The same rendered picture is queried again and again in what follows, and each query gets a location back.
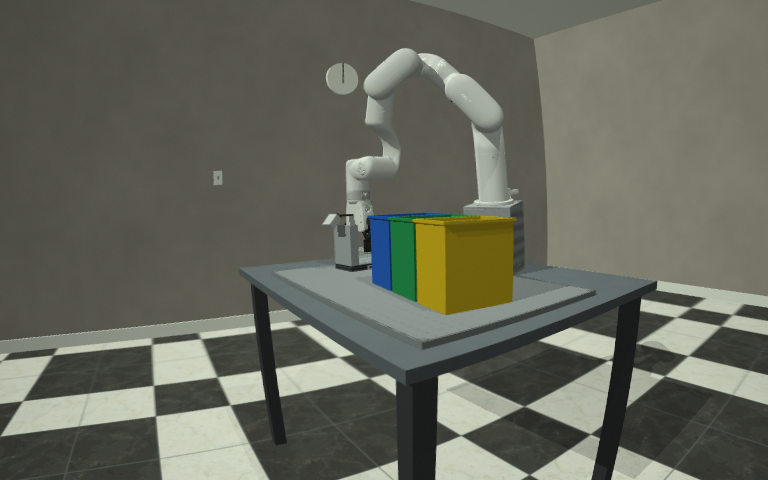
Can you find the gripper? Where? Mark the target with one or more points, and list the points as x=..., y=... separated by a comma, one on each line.
x=360, y=208

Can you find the green open bin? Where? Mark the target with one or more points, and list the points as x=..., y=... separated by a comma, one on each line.
x=403, y=254

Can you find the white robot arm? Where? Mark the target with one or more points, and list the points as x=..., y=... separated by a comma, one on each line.
x=461, y=90

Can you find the yellow bin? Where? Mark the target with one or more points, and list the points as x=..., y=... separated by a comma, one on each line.
x=464, y=265

